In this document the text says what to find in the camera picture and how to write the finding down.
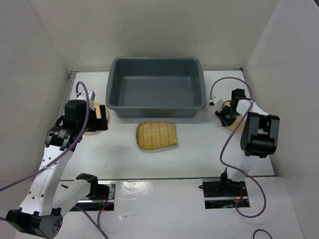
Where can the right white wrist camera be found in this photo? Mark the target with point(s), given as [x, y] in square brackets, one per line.
[217, 103]

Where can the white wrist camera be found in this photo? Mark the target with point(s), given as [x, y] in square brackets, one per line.
[90, 95]
[217, 103]

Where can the grey plastic bin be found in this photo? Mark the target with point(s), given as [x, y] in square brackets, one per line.
[156, 87]

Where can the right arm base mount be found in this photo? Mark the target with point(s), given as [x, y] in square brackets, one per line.
[216, 198]

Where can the tan plate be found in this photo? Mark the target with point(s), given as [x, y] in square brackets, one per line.
[238, 118]
[99, 116]

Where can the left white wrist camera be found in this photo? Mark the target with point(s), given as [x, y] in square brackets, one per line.
[90, 95]

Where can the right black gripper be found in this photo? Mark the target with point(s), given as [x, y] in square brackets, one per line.
[225, 122]

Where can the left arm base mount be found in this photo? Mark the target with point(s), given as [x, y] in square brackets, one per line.
[101, 199]

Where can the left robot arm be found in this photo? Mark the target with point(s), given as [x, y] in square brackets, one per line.
[41, 213]

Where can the woven bamboo tray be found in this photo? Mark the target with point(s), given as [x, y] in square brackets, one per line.
[155, 135]

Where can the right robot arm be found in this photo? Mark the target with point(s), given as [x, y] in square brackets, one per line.
[259, 137]

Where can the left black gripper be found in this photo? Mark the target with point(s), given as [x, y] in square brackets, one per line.
[99, 124]

